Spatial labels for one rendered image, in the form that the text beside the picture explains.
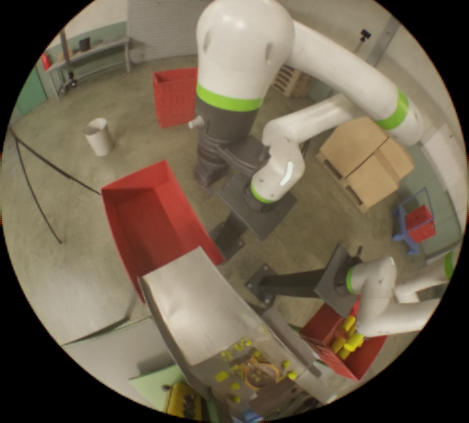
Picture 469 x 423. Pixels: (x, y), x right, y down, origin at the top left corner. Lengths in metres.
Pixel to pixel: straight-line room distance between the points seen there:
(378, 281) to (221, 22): 0.69
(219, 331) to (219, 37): 0.58
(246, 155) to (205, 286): 0.44
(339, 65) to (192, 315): 0.69
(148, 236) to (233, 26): 0.95
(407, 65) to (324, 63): 4.19
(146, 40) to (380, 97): 5.05
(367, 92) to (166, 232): 1.00
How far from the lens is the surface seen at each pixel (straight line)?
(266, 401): 0.37
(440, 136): 4.50
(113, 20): 5.05
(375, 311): 0.64
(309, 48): 0.31
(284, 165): 0.46
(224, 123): 0.21
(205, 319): 0.54
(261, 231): 0.61
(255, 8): 0.17
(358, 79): 0.35
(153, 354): 0.60
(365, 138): 2.39
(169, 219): 0.99
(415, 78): 4.44
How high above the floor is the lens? 1.47
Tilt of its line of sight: 57 degrees down
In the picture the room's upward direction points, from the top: 24 degrees clockwise
